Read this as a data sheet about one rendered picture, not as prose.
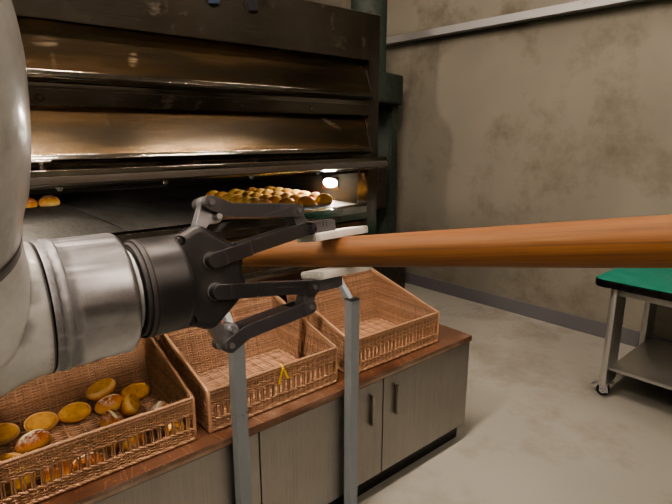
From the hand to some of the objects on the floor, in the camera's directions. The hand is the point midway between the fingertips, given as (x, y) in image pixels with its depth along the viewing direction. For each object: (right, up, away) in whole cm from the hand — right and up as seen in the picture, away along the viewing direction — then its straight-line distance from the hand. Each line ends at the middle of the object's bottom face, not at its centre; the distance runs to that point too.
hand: (336, 252), depth 50 cm
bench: (-43, -110, +153) cm, 194 cm away
